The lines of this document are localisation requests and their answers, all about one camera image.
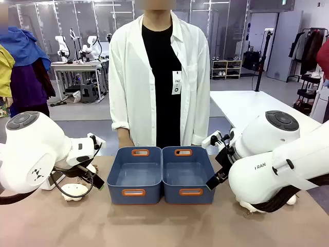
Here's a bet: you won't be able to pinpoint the wooden shoe rack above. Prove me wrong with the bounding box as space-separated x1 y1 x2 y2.
211 59 243 80

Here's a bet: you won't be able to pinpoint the white background workbench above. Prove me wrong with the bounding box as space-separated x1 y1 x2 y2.
50 60 106 101

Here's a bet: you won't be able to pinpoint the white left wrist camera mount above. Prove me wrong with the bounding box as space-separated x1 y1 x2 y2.
86 132 107 145

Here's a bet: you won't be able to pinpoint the grey plastic stool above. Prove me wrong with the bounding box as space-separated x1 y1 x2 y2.
80 83 98 104

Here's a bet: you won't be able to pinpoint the black tripod stand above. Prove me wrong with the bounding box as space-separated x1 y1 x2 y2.
254 29 273 93

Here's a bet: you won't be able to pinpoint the black suitcase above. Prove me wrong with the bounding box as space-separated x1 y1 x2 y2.
242 50 263 71

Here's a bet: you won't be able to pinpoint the blue basket orange handles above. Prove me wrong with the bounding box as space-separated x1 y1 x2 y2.
161 146 216 205
106 146 163 205

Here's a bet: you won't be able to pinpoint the blue cloth on mannequin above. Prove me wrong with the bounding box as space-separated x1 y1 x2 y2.
0 25 52 70

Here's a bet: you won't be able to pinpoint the yellow garment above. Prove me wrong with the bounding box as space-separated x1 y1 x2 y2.
0 44 16 99

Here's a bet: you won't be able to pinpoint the person in white shirt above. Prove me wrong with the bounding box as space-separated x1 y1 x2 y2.
108 10 211 148

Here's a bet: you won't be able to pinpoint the red garment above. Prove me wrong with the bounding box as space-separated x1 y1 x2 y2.
316 40 329 79

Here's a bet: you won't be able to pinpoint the black trolley cart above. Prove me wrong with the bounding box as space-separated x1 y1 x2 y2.
293 73 322 116

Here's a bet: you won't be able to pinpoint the white side table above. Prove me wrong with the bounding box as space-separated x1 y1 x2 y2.
209 90 325 134

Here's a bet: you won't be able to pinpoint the white cylindrical bin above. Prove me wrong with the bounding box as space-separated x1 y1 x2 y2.
312 83 329 124

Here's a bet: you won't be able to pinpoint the clothes rack with coats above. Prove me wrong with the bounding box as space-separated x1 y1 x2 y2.
287 27 329 83

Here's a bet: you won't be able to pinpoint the white name tag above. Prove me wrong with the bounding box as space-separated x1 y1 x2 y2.
171 71 183 96

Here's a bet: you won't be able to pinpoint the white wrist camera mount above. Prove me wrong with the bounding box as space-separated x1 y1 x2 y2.
201 130 223 149
86 132 107 145

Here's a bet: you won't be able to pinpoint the person's right hand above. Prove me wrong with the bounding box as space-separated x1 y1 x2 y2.
118 138 135 149

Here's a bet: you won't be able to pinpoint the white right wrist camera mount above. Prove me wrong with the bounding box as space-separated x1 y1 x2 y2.
201 130 223 149

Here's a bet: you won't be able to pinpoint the black trousers on mannequin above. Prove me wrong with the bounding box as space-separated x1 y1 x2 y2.
30 102 51 118

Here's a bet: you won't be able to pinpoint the person's right forearm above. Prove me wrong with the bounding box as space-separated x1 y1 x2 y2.
117 128 132 142

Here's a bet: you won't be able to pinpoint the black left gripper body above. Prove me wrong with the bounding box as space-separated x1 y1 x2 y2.
53 164 95 181

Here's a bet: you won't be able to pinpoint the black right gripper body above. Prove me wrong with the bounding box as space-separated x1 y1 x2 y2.
214 143 236 179

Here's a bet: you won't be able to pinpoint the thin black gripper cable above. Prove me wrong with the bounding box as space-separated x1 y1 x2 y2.
49 170 94 199

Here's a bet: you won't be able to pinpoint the black t-shirt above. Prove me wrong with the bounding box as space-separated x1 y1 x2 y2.
141 23 182 148

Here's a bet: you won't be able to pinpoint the floral garment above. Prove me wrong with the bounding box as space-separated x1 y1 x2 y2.
0 98 11 118

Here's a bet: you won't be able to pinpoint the purple garment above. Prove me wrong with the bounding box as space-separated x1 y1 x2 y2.
9 59 56 109

